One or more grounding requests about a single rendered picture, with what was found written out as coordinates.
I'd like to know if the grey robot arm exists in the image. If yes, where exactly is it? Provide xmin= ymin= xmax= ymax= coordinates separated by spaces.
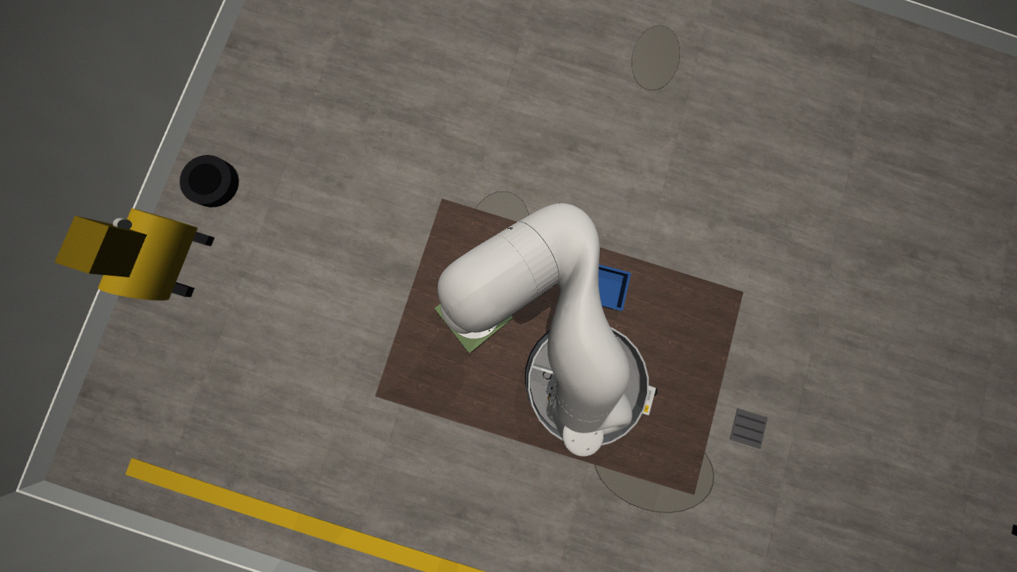
xmin=438 ymin=203 xmax=632 ymax=457

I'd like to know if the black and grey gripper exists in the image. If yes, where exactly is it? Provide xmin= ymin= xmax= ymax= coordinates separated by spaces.
xmin=547 ymin=382 xmax=556 ymax=423

